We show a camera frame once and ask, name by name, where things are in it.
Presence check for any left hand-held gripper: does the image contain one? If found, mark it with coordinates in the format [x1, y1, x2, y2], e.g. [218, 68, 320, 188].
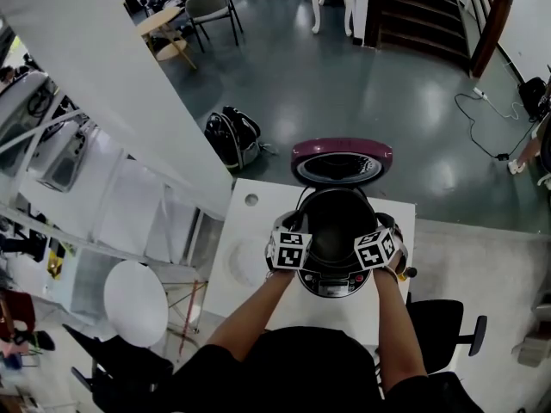
[265, 211, 313, 271]

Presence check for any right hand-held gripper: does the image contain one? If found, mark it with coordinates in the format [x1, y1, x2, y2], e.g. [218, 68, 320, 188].
[354, 213, 408, 270]

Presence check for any black pot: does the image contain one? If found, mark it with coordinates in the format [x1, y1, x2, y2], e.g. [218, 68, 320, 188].
[299, 187, 378, 270]

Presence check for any person's right forearm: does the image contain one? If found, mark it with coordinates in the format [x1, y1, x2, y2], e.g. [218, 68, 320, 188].
[372, 267, 430, 393]

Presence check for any person's left forearm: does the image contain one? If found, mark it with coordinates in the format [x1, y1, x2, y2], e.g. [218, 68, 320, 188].
[206, 268, 298, 363]

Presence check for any maroon rice cooker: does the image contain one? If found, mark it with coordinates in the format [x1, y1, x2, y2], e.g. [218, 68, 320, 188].
[290, 138, 395, 299]

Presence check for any white square table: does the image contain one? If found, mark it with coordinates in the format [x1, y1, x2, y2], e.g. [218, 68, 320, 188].
[201, 177, 417, 346]

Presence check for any black backpack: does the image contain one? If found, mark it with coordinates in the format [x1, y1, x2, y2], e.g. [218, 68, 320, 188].
[204, 105, 276, 174]

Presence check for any black office chair with armrests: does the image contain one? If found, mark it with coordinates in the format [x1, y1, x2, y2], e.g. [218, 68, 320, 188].
[374, 299, 488, 376]

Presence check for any person's black shirt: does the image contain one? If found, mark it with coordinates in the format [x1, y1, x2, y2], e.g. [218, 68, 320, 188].
[167, 327, 474, 413]

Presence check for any black bag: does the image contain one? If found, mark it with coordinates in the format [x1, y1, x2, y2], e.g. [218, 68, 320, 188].
[518, 77, 548, 120]

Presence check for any grey small box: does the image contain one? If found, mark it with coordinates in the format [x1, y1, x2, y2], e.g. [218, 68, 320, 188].
[511, 337, 548, 367]

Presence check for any dark wooden staircase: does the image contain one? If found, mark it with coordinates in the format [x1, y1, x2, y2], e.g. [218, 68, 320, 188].
[363, 0, 516, 79]

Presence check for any white metal shelving rack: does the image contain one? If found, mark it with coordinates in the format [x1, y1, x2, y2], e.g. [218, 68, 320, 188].
[0, 36, 207, 270]

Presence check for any grey armchair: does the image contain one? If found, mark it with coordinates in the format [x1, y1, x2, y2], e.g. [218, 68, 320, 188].
[184, 0, 245, 53]

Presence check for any yellow black box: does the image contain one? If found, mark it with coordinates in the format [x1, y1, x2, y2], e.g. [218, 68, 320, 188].
[46, 247, 65, 279]

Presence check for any round wooden table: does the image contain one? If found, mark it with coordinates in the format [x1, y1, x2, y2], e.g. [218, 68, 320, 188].
[139, 6, 199, 71]

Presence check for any black cable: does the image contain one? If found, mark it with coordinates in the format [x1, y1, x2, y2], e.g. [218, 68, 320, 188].
[455, 92, 543, 162]

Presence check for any white round wire-leg stool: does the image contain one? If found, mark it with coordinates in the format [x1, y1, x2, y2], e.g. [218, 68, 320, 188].
[102, 259, 207, 352]

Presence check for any black chrome-frame chair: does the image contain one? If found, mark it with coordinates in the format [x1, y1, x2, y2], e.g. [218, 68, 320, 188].
[62, 323, 176, 413]

